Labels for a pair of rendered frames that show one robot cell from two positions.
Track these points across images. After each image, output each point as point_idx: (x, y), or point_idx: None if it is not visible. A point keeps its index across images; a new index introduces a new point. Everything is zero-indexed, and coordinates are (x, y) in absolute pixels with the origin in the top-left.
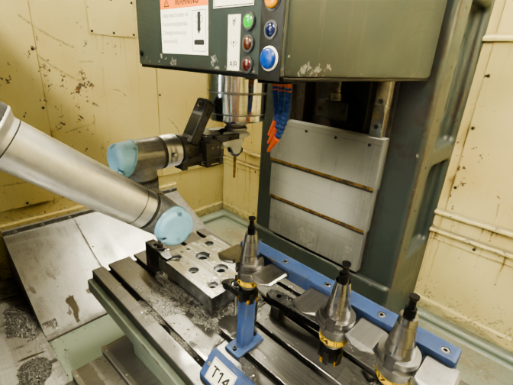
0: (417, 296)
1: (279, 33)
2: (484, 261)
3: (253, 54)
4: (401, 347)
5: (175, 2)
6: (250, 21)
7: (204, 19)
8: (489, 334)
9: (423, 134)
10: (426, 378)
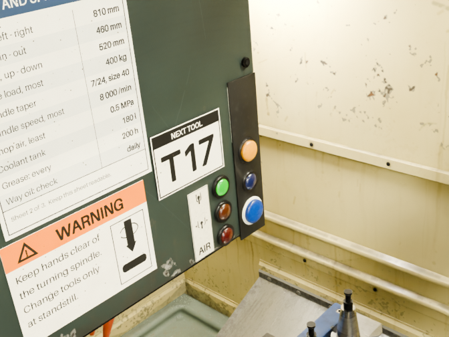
0: (348, 290)
1: (259, 180)
2: None
3: (229, 218)
4: (358, 329)
5: (58, 237)
6: (228, 185)
7: (143, 223)
8: (111, 333)
9: None
10: (367, 329)
